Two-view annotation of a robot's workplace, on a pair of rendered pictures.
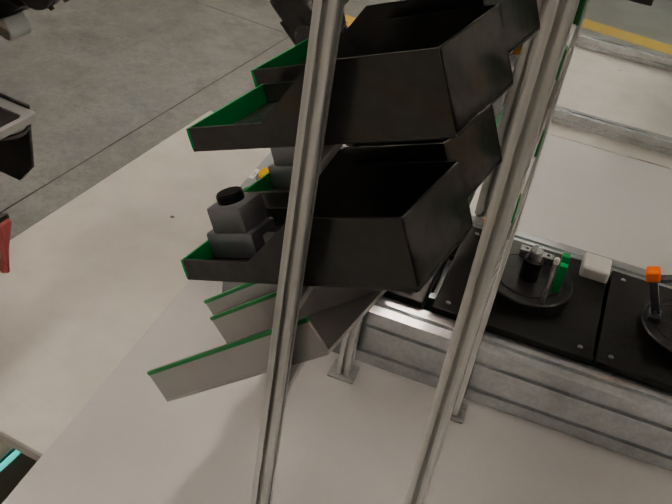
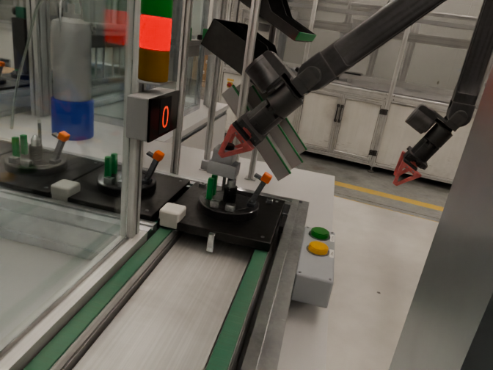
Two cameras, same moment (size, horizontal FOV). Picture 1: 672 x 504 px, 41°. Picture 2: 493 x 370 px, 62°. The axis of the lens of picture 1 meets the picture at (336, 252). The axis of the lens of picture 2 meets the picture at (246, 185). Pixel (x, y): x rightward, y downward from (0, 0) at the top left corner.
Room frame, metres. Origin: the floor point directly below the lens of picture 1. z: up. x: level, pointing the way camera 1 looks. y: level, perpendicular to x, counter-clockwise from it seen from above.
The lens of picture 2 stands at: (2.05, -0.09, 1.37)
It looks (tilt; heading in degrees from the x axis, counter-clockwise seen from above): 21 degrees down; 175
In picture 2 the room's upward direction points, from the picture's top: 8 degrees clockwise
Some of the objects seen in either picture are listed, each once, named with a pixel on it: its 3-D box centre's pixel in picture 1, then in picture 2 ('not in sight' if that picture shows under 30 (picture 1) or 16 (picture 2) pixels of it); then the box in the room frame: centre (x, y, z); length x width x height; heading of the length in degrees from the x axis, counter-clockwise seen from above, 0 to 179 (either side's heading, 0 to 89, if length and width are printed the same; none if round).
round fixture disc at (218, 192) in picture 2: not in sight; (228, 204); (1.18, -0.05, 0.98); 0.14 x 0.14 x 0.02
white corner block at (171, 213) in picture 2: not in sight; (172, 216); (1.25, -0.17, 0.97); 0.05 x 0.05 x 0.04; 76
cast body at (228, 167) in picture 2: not in sight; (221, 158); (1.18, -0.08, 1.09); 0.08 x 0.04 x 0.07; 76
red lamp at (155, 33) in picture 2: not in sight; (155, 32); (1.34, -0.21, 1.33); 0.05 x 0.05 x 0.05
